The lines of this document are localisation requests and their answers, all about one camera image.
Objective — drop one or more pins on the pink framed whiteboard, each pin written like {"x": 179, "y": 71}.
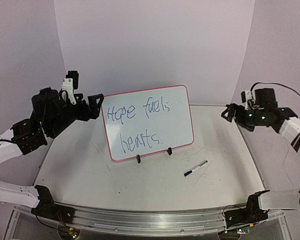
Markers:
{"x": 149, "y": 121}

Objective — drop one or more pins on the black whiteboard stand clip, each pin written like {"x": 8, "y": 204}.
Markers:
{"x": 138, "y": 158}

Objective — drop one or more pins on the left circuit board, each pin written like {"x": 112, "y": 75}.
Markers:
{"x": 68, "y": 233}

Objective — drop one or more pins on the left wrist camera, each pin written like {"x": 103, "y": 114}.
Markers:
{"x": 69, "y": 84}

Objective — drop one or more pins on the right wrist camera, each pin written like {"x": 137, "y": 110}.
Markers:
{"x": 248, "y": 101}

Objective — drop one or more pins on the aluminium front rail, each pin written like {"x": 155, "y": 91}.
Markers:
{"x": 151, "y": 223}

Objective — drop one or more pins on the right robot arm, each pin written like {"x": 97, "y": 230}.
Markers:
{"x": 260, "y": 108}

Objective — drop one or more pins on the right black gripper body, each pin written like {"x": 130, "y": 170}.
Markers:
{"x": 250, "y": 120}

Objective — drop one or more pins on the white marker pen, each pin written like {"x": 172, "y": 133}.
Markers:
{"x": 198, "y": 166}

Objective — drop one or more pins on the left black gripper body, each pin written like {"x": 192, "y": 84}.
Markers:
{"x": 81, "y": 114}

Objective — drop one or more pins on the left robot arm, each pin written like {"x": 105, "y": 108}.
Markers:
{"x": 53, "y": 111}

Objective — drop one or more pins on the blue marker cap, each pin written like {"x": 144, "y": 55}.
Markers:
{"x": 187, "y": 173}

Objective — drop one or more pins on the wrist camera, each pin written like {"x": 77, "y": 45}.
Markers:
{"x": 69, "y": 84}
{"x": 248, "y": 101}

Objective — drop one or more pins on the circuit board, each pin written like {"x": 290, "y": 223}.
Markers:
{"x": 68, "y": 233}
{"x": 243, "y": 231}

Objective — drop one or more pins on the right circuit board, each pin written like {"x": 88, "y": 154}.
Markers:
{"x": 243, "y": 231}

